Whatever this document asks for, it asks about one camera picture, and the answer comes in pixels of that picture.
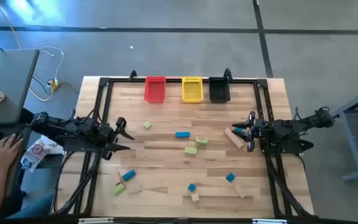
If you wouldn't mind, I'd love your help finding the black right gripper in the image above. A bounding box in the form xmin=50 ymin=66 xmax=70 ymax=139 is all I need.
xmin=231 ymin=110 xmax=263 ymax=153

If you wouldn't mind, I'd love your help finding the yellow plastic basket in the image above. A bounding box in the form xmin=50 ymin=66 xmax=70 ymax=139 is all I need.
xmin=181 ymin=76 xmax=204 ymax=104

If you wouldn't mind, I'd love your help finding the black floor cable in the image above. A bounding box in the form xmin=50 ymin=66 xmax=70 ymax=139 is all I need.
xmin=31 ymin=73 xmax=80 ymax=96

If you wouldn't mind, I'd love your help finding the thin natural wood block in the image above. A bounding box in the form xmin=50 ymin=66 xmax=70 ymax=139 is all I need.
xmin=112 ymin=170 xmax=123 ymax=186

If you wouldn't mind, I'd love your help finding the person's leg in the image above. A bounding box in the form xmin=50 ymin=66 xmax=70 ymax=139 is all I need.
xmin=6 ymin=192 xmax=55 ymax=220

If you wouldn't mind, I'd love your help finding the white printed box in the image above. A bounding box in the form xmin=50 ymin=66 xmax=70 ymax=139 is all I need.
xmin=40 ymin=135 xmax=65 ymax=156

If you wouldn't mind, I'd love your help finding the light grey desk panel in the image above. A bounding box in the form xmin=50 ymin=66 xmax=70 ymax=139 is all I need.
xmin=0 ymin=49 xmax=40 ymax=126

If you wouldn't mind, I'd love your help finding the yellow power plug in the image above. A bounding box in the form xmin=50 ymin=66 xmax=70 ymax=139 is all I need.
xmin=47 ymin=79 xmax=59 ymax=93

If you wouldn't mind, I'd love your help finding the blue cylinder block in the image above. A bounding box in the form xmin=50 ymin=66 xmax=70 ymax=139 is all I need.
xmin=121 ymin=169 xmax=137 ymax=182

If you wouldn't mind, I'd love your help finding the white floor cable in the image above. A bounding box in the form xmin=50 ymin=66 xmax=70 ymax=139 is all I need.
xmin=39 ymin=45 xmax=65 ymax=83

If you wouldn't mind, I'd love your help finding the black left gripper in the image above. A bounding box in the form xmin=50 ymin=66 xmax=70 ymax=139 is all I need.
xmin=99 ymin=116 xmax=135 ymax=161

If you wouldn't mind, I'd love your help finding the grey metal table frame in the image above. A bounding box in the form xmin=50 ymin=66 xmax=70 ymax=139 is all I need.
xmin=331 ymin=86 xmax=358 ymax=182

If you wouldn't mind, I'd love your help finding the black plastic basket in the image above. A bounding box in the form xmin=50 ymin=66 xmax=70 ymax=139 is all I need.
xmin=208 ymin=76 xmax=231 ymax=104

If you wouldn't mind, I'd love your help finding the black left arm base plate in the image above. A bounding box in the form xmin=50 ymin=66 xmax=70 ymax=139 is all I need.
xmin=62 ymin=136 xmax=105 ymax=153

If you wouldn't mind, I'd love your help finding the green cylinder block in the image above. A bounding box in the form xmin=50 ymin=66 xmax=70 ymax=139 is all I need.
xmin=112 ymin=182 xmax=127 ymax=197

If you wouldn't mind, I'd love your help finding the black aluminium table frame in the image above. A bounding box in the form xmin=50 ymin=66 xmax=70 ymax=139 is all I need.
xmin=50 ymin=76 xmax=315 ymax=218

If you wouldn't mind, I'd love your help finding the silver edge bracket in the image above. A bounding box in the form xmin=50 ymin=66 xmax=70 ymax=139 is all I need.
xmin=252 ymin=218 xmax=288 ymax=224
xmin=78 ymin=217 xmax=114 ymax=224

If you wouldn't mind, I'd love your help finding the person's hand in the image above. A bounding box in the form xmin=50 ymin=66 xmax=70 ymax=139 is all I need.
xmin=0 ymin=134 xmax=24 ymax=174

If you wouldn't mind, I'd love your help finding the yellow floor cable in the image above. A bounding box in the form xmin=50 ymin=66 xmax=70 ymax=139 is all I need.
xmin=0 ymin=0 xmax=55 ymax=102

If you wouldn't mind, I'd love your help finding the crumpled snack bag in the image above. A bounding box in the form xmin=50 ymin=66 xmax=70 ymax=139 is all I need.
xmin=20 ymin=138 xmax=52 ymax=173

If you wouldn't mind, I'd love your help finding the red plastic basket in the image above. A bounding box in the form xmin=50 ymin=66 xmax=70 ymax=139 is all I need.
xmin=144 ymin=76 xmax=167 ymax=104

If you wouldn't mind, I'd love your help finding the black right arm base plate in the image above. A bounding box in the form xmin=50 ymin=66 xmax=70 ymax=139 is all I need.
xmin=261 ymin=138 xmax=315 ymax=156

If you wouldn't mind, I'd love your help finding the black cable bundle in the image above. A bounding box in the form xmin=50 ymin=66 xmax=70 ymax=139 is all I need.
xmin=264 ymin=155 xmax=312 ymax=218
xmin=50 ymin=151 xmax=102 ymax=215

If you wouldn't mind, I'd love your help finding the long natural wood block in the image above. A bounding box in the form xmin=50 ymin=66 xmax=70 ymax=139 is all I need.
xmin=223 ymin=127 xmax=244 ymax=149

